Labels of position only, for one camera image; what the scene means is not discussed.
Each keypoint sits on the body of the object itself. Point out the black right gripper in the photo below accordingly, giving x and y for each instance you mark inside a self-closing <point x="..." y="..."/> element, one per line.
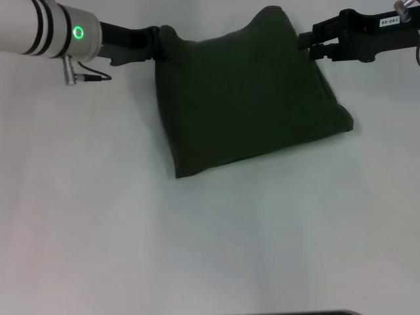
<point x="377" y="36"/>

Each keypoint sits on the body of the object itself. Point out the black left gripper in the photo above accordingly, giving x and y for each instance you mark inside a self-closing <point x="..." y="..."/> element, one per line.
<point x="124" y="42"/>

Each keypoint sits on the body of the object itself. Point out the dark green FREE! t-shirt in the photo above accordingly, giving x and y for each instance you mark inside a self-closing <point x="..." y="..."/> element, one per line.
<point x="249" y="98"/>

